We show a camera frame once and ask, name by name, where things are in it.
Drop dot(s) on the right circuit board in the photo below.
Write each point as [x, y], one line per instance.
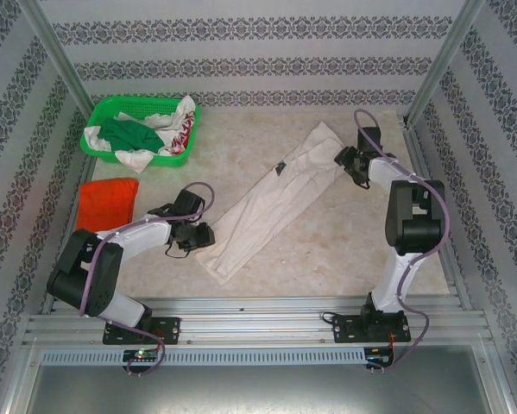
[379, 357]

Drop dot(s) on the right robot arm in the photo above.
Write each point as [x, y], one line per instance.
[381, 172]

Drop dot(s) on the clothes pile in basket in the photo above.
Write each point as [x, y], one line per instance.
[130, 117]

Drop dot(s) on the white t-shirt with red print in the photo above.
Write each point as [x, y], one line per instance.
[180, 129]

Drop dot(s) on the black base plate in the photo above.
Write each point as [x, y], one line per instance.
[167, 330]
[348, 332]

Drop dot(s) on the aluminium frame post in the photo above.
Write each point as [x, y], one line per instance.
[443, 56]
[55, 56]

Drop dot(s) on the left circuit board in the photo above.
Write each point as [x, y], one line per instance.
[141, 354]

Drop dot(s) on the aluminium side rail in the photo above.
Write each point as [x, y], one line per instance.
[458, 284]

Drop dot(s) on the orange folded t-shirt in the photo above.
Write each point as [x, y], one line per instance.
[107, 202]

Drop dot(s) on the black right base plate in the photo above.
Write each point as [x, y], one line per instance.
[348, 332]

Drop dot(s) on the cream white t-shirt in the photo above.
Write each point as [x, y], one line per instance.
[266, 202]

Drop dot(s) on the aluminium rail frame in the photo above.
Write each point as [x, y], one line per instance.
[262, 308]

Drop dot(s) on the grey metal panel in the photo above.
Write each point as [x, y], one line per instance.
[258, 392]

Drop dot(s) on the circuit board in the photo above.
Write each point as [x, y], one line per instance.
[379, 357]
[141, 354]

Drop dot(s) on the green plastic basket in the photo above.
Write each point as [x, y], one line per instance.
[111, 105]

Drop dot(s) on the green t-shirt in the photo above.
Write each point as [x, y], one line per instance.
[128, 133]

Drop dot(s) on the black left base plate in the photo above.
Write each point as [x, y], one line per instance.
[167, 330]

